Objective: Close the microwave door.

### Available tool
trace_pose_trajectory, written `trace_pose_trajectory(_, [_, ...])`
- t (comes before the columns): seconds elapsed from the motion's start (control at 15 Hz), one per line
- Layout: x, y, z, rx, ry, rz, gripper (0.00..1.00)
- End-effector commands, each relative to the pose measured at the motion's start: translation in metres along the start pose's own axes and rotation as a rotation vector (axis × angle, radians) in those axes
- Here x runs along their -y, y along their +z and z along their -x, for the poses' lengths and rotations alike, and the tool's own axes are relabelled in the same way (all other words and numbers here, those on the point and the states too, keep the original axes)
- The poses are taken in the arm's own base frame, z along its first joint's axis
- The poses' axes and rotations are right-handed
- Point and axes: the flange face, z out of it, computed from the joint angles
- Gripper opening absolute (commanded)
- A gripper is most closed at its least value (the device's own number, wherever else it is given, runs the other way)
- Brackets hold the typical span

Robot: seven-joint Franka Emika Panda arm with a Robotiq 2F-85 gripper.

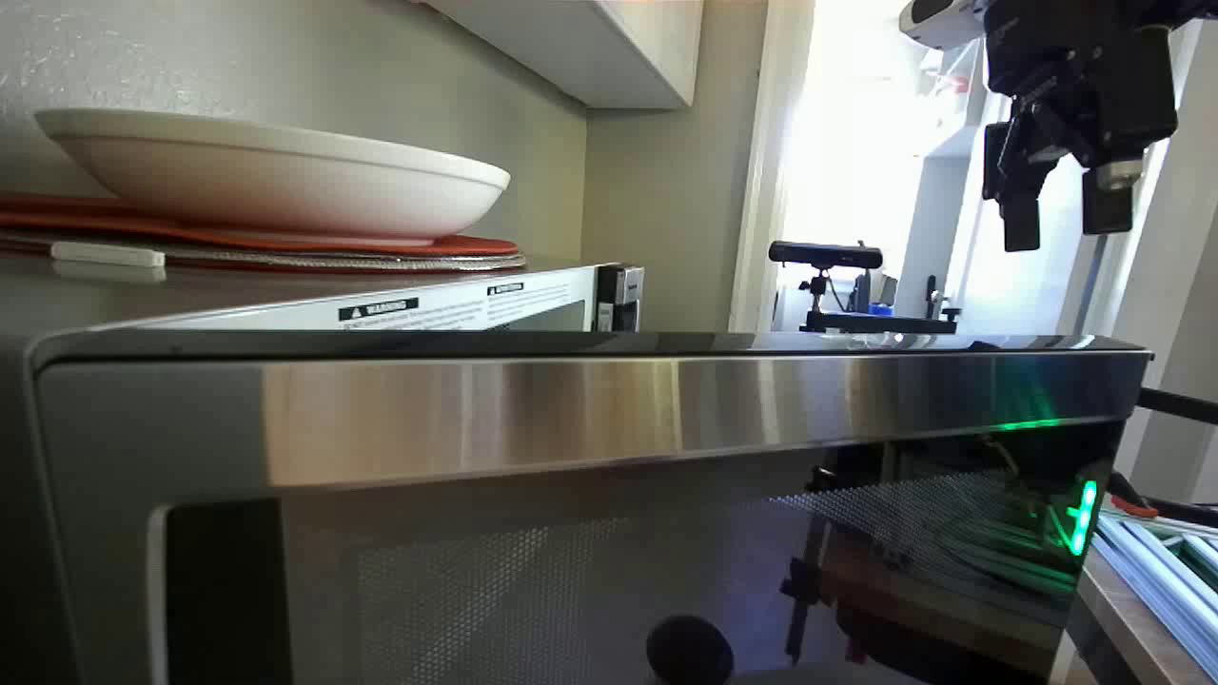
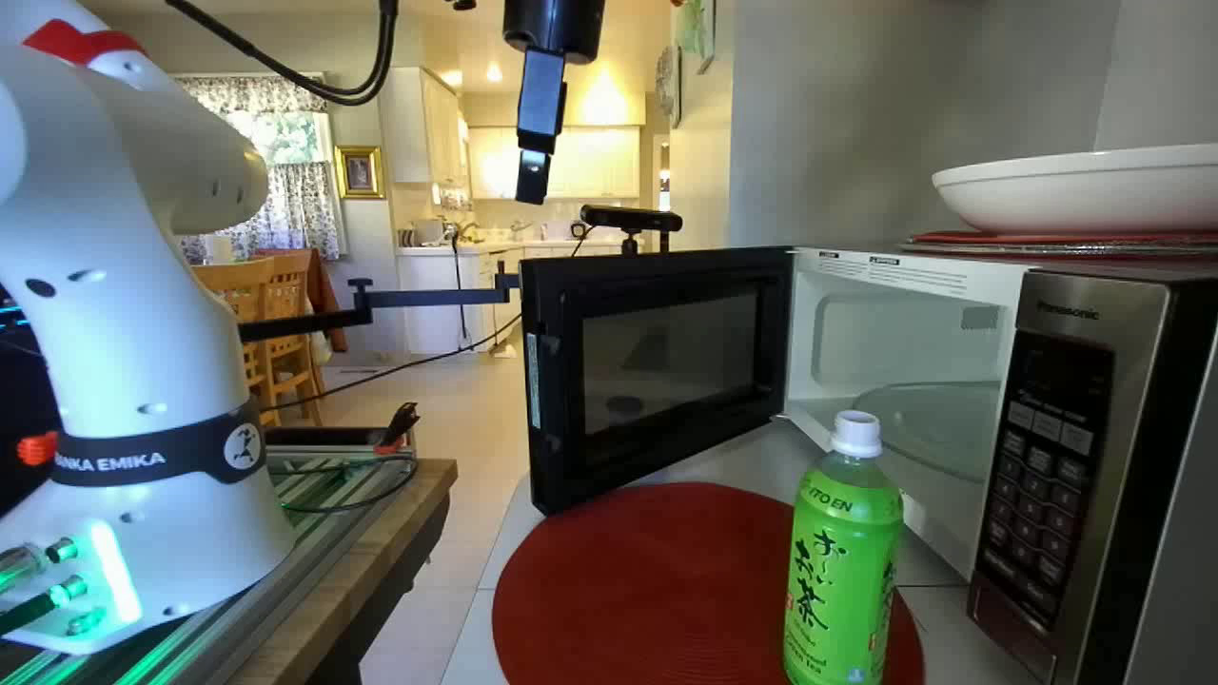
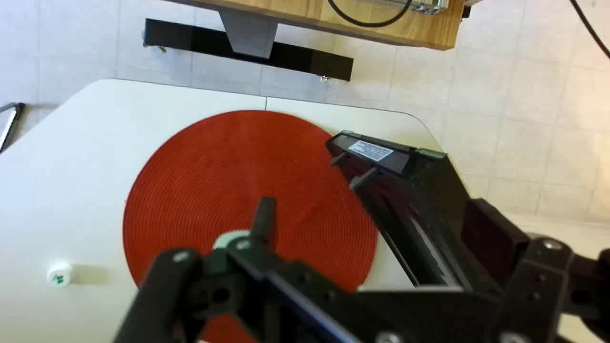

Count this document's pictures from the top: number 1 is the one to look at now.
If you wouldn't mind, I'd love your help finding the red flat mat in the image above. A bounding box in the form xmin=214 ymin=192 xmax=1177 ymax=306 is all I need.
xmin=0 ymin=188 xmax=525 ymax=275

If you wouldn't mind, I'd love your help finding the white wall cabinet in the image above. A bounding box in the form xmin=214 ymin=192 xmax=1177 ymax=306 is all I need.
xmin=423 ymin=0 xmax=708 ymax=114

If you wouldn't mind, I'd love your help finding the black camera on mount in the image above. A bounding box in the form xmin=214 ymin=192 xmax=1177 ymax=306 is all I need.
xmin=766 ymin=235 xmax=888 ymax=275

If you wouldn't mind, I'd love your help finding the stainless steel microwave door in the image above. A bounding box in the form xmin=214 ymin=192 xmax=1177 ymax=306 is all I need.
xmin=22 ymin=330 xmax=1155 ymax=685

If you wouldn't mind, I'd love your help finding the white shallow bowl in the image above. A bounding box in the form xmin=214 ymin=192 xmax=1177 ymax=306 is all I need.
xmin=31 ymin=107 xmax=515 ymax=244

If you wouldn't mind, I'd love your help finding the small white flat block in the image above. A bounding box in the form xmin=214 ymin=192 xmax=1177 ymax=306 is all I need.
xmin=46 ymin=235 xmax=171 ymax=286

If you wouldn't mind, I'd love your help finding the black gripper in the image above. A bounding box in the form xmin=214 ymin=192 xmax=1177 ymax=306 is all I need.
xmin=978 ymin=0 xmax=1183 ymax=256

